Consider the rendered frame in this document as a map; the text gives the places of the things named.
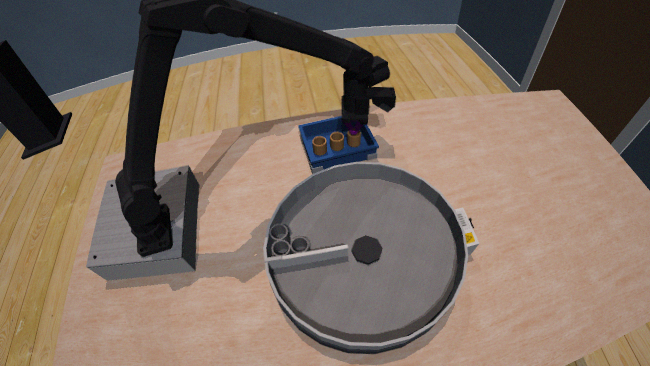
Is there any bronze bushing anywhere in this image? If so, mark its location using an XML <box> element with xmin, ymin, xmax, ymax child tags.
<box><xmin>312</xmin><ymin>136</ymin><xmax>327</xmax><ymax>156</ymax></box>
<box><xmin>330</xmin><ymin>132</ymin><xmax>344</xmax><ymax>151</ymax></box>
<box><xmin>347</xmin><ymin>130</ymin><xmax>361</xmax><ymax>147</ymax></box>

